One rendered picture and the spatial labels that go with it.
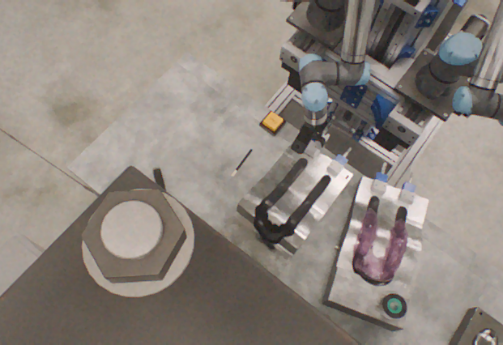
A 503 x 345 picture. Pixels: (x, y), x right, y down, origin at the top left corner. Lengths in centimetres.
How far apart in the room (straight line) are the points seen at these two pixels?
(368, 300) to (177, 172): 84
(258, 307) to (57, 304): 20
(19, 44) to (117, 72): 64
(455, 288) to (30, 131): 235
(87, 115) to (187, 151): 120
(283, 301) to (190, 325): 9
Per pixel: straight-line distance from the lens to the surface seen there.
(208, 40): 316
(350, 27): 149
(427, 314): 185
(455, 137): 313
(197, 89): 201
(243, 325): 49
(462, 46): 174
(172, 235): 47
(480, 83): 149
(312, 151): 173
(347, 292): 165
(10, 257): 114
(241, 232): 169
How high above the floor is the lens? 249
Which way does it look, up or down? 67 degrees down
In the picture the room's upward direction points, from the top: 9 degrees clockwise
